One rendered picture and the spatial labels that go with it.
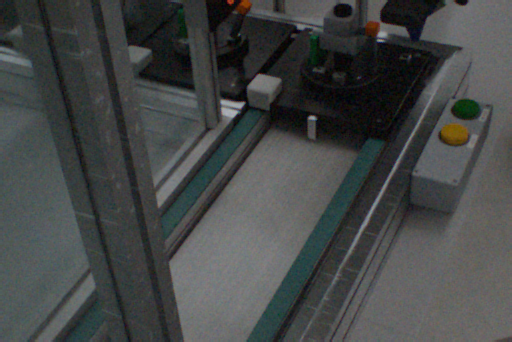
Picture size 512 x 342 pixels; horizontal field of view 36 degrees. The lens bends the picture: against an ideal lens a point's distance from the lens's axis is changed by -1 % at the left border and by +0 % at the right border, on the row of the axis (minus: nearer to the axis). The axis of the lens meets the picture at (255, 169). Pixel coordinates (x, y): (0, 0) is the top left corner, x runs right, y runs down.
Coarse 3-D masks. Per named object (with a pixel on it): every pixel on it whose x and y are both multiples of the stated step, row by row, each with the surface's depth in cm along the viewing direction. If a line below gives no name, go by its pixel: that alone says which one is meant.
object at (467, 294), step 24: (504, 144) 134; (504, 168) 130; (480, 192) 126; (504, 192) 125; (480, 216) 122; (504, 216) 121; (456, 240) 118; (480, 240) 118; (504, 240) 117; (456, 264) 114; (480, 264) 114; (504, 264) 114; (456, 288) 111; (480, 288) 111; (504, 288) 111; (432, 312) 108; (456, 312) 108; (480, 312) 108; (504, 312) 107; (432, 336) 105; (456, 336) 105; (480, 336) 105; (504, 336) 104
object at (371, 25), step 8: (368, 24) 125; (376, 24) 125; (360, 32) 126; (368, 32) 125; (376, 32) 125; (368, 40) 126; (376, 40) 127; (368, 48) 127; (376, 48) 128; (368, 56) 128; (376, 56) 129; (368, 64) 129
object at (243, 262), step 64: (256, 128) 129; (320, 128) 131; (192, 192) 117; (256, 192) 120; (320, 192) 119; (192, 256) 111; (256, 256) 110; (320, 256) 106; (192, 320) 102; (256, 320) 102
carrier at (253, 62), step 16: (224, 32) 142; (240, 32) 142; (256, 32) 145; (272, 32) 145; (288, 32) 145; (224, 48) 138; (240, 48) 139; (256, 48) 141; (272, 48) 141; (224, 64) 138; (240, 64) 138; (256, 64) 137; (224, 80) 134; (240, 80) 134; (224, 96) 132; (240, 96) 132
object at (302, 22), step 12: (252, 12) 153; (264, 12) 153; (276, 12) 153; (300, 24) 149; (312, 24) 149; (384, 36) 144; (396, 36) 143; (420, 48) 140; (432, 48) 140; (444, 48) 139; (276, 60) 148; (432, 60) 138; (228, 108) 130; (240, 108) 130
